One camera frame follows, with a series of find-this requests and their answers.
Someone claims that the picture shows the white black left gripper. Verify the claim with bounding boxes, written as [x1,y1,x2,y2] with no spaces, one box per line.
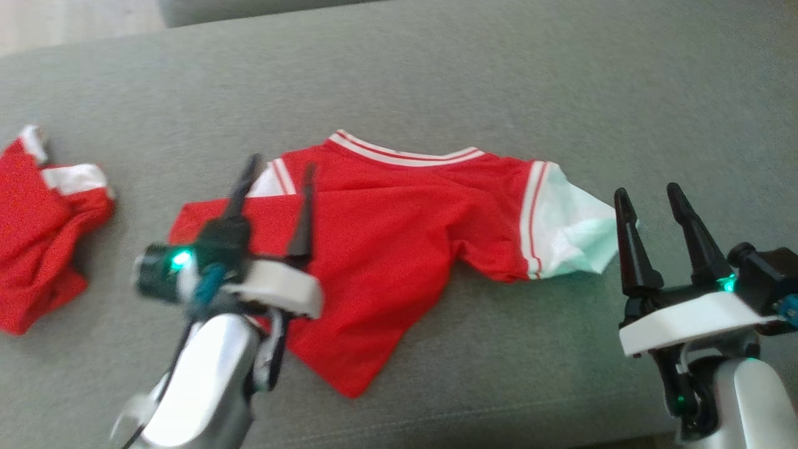
[193,153,324,320]

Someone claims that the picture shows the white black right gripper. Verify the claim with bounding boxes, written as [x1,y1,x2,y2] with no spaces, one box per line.
[614,182,783,359]

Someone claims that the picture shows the red shorts with white trim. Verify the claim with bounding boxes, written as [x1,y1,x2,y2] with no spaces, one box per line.
[0,123,117,336]

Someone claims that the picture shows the left arm cable teal plug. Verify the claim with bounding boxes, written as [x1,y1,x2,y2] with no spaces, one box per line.
[122,262,228,449]

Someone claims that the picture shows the grey fabric sofa seat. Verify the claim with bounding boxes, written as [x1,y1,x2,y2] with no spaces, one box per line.
[0,0,798,449]

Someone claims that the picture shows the right arm cable teal plug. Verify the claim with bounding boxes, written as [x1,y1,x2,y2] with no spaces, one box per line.
[776,294,798,328]

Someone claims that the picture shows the arm cable teal plug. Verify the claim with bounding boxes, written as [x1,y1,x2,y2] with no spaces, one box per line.
[122,262,228,449]
[776,294,798,328]

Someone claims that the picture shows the grey fabric sofa chaise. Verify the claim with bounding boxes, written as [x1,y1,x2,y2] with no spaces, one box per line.
[159,0,387,29]

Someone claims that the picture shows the red basketball jersey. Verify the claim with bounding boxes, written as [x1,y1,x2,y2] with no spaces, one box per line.
[168,129,638,400]

